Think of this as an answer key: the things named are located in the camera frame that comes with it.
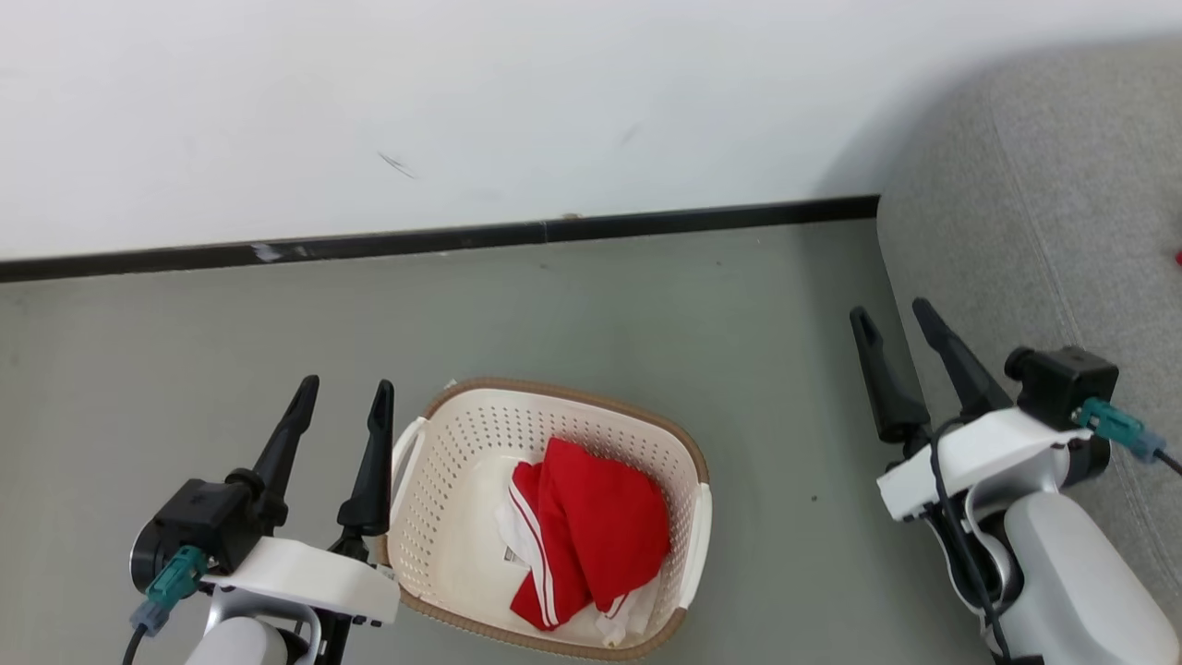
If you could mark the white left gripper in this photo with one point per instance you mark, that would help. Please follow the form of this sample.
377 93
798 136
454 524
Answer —
305 577

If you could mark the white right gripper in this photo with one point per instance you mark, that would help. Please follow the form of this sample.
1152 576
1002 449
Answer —
988 453

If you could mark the red white striped fleece garment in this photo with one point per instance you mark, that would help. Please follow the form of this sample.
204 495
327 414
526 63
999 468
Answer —
591 517

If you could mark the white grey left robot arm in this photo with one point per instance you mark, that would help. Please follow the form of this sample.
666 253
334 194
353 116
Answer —
240 646

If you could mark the cream perforated plastic laundry basket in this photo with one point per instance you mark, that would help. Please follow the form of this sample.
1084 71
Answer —
462 443

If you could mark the grey fabric sofa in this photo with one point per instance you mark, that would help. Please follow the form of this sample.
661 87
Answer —
1062 203

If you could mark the dark grey baseboard strip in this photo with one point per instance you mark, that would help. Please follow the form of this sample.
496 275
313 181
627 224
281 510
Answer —
462 237

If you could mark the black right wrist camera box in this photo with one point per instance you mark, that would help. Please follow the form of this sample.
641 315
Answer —
1062 383

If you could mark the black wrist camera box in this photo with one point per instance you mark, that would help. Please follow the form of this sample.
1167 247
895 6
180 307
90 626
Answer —
1062 383
199 522

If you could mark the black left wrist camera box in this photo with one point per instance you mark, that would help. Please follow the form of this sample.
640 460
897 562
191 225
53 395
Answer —
199 522

